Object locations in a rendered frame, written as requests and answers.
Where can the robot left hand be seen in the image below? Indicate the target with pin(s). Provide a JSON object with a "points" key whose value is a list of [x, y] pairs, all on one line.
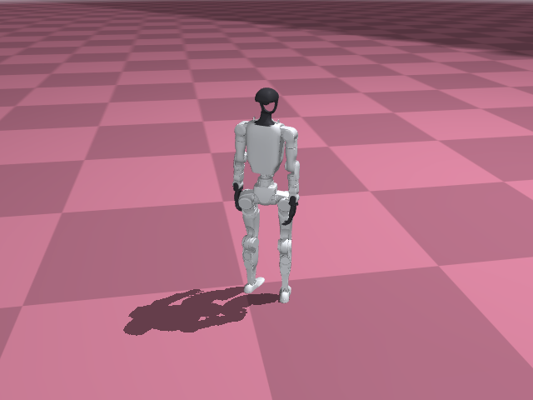
{"points": [[237, 194]]}

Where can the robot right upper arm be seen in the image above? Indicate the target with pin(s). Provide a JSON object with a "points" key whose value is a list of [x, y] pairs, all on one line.
{"points": [[290, 136]]}

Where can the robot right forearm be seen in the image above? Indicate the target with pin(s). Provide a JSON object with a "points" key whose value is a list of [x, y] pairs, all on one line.
{"points": [[293, 182]]}

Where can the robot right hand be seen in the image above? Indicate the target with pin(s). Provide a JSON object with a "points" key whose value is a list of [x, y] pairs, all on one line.
{"points": [[292, 212]]}

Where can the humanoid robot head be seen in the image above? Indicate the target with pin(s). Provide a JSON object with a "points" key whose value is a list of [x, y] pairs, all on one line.
{"points": [[265, 96]]}

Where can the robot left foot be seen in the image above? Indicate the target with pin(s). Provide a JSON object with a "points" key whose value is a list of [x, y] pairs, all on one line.
{"points": [[250, 288]]}

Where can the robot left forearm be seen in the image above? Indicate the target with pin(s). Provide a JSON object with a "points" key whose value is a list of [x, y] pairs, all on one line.
{"points": [[238, 172]]}

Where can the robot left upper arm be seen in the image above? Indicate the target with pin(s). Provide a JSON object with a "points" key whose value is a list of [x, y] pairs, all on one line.
{"points": [[241, 142]]}

